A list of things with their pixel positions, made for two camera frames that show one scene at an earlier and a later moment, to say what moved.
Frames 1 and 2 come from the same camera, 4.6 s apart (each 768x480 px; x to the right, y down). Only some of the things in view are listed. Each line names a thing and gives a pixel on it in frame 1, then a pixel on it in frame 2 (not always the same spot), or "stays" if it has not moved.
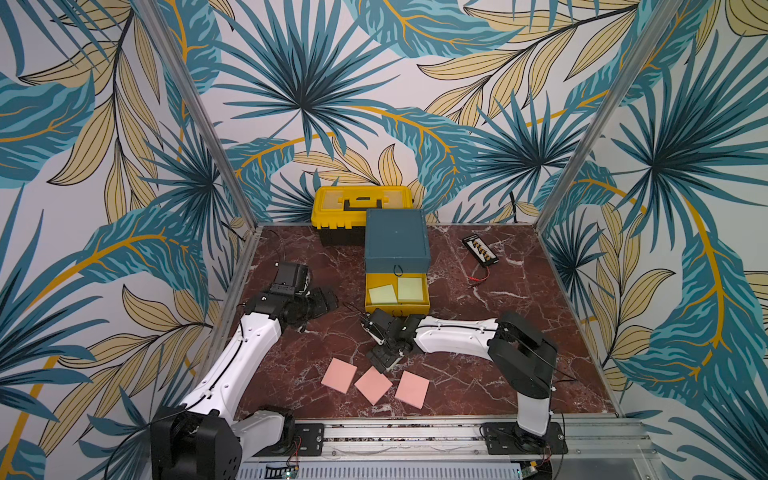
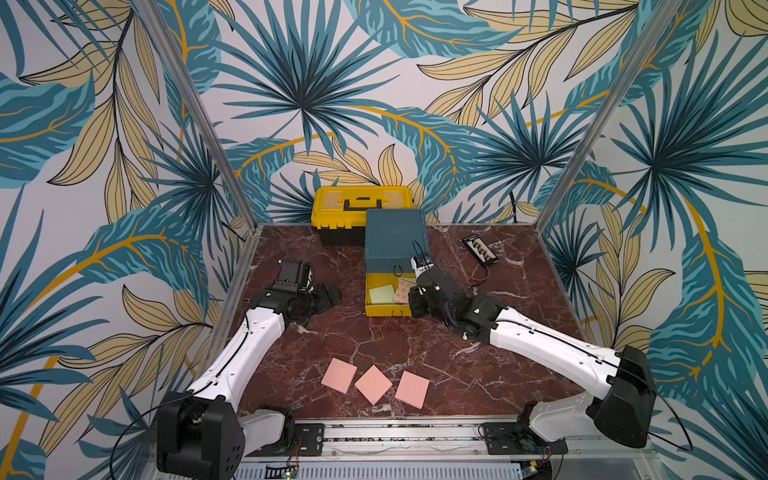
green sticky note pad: (410, 289) stays
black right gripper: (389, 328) -> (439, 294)
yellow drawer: (402, 308) stays
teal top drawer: (398, 265) stays
